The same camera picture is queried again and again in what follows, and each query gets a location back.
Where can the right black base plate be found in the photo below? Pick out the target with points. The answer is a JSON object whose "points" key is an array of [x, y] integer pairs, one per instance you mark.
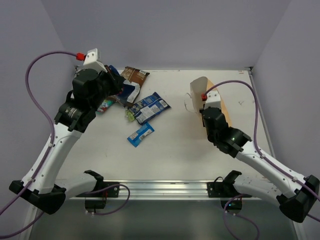
{"points": [[221, 188]]}

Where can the teal snack packet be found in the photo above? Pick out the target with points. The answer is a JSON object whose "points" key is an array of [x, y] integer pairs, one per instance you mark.
{"points": [[105, 105]]}

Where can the blue kettle chips bag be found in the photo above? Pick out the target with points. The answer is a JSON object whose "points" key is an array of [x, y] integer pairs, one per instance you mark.
{"points": [[148, 108]]}

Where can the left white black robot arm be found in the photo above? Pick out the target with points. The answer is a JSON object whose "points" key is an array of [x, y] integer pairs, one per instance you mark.
{"points": [[39, 186]]}

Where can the black controller box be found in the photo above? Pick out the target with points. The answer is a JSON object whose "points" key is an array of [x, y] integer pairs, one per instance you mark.
{"points": [[93, 205], [235, 205]]}

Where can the right black controller box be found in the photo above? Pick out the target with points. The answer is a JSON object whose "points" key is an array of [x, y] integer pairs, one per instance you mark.
{"points": [[235, 205]]}

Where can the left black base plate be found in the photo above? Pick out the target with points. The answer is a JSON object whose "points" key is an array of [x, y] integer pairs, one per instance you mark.
{"points": [[104, 189]]}

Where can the aluminium mounting rail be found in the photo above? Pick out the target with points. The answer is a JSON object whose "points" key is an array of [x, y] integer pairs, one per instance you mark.
{"points": [[185, 190]]}

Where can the dark blue snack packet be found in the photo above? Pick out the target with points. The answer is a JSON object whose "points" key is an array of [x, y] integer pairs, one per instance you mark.
{"points": [[121, 97]]}

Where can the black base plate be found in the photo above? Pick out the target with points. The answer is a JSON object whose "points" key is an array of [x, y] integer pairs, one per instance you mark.
{"points": [[104, 189], [221, 188]]}

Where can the left black controller box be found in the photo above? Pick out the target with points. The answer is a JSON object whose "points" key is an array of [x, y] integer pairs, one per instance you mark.
{"points": [[93, 205]]}

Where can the black snack bag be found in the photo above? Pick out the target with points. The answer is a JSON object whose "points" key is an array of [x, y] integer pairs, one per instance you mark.
{"points": [[134, 78]]}

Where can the green snack packet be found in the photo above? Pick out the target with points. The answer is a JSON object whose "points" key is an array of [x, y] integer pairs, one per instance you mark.
{"points": [[129, 116]]}

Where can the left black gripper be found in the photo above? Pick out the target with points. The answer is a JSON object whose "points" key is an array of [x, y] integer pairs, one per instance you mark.
{"points": [[115, 81]]}

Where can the brown paper bag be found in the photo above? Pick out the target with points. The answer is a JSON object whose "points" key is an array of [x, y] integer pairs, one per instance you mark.
{"points": [[200, 100]]}

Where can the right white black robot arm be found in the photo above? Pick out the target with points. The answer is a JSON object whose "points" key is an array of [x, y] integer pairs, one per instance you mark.
{"points": [[294, 193]]}

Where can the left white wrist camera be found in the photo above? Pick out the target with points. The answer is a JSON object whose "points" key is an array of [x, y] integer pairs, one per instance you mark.
{"points": [[93, 61]]}

